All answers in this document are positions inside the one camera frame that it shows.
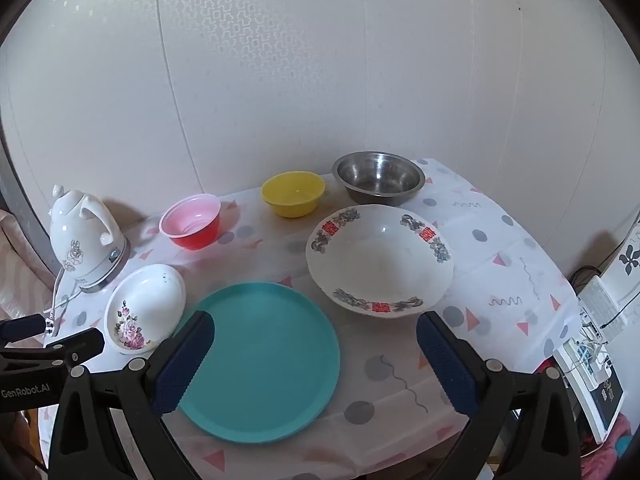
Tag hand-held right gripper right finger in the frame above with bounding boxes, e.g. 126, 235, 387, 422
416, 311, 581, 480

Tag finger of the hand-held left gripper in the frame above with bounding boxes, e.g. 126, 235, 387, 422
0, 314, 48, 348
0, 327, 106, 372

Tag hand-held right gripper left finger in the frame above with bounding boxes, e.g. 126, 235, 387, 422
47, 310, 216, 480

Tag pink plastic bowl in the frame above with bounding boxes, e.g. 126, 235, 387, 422
159, 193, 222, 251

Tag yellow plastic bowl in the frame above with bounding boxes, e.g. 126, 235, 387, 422
261, 171, 326, 218

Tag stainless steel bowl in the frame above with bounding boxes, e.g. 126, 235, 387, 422
332, 151, 426, 207

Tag pink striped cloth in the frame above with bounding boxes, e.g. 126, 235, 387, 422
0, 210, 56, 321

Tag white oval floral bowl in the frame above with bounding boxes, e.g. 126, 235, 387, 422
104, 263, 187, 356

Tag teal plate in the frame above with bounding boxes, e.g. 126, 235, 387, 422
172, 282, 342, 444

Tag silver kettle base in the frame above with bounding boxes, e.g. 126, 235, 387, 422
70, 237, 132, 293

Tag white floral electric kettle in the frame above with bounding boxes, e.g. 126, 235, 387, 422
48, 184, 126, 281

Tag white patterned tablecloth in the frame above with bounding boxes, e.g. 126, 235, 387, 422
37, 158, 583, 480

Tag large white patterned bowl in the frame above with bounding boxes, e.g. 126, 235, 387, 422
306, 204, 455, 317

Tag white electronic device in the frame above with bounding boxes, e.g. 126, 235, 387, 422
552, 337, 626, 443

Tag pink fluffy cloth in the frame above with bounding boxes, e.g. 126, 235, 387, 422
580, 412, 640, 461

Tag white box with flower print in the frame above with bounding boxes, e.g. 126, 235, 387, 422
600, 232, 640, 311

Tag white kettle power cord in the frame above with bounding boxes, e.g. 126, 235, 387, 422
46, 267, 83, 335

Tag black cables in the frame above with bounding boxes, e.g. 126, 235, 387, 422
567, 265, 608, 301

